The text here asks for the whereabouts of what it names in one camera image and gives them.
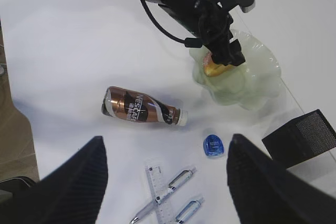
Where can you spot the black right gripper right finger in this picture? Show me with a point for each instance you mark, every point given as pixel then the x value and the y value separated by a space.
pixel 264 192

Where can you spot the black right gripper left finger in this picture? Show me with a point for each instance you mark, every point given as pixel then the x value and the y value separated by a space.
pixel 73 193

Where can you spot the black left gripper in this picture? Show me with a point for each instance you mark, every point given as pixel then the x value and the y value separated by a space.
pixel 208 22

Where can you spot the sugared bread roll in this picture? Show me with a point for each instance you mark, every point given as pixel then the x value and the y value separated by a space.
pixel 211 69

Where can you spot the Nescafe coffee bottle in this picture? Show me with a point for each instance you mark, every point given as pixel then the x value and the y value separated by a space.
pixel 139 107

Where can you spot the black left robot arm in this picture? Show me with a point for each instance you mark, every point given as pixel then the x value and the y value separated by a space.
pixel 187 42

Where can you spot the blue pencil sharpener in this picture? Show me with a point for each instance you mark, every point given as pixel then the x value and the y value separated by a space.
pixel 213 146

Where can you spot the black mesh pen holder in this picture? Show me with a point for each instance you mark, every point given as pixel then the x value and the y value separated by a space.
pixel 300 139

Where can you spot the blue grey pen middle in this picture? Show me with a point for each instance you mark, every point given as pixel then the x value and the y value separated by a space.
pixel 189 210

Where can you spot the grey pen left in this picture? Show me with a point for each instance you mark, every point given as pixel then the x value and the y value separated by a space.
pixel 178 181

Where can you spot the green wavy glass plate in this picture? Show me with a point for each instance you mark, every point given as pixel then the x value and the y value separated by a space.
pixel 249 85

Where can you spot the clear plastic ruler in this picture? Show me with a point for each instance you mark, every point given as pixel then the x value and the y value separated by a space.
pixel 157 185

